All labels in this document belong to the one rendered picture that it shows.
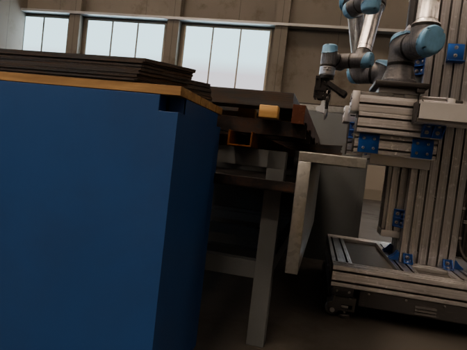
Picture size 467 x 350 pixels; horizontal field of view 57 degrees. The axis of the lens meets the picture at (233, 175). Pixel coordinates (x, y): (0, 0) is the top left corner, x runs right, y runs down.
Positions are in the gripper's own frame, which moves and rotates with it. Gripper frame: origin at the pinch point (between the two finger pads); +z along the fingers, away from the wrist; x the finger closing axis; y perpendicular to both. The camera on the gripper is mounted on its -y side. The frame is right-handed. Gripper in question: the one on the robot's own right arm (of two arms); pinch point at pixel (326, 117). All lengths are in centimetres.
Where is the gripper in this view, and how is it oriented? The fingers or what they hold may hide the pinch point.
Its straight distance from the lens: 218.7
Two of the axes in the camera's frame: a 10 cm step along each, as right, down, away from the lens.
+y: -9.7, -1.2, 2.2
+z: -1.1, 9.9, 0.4
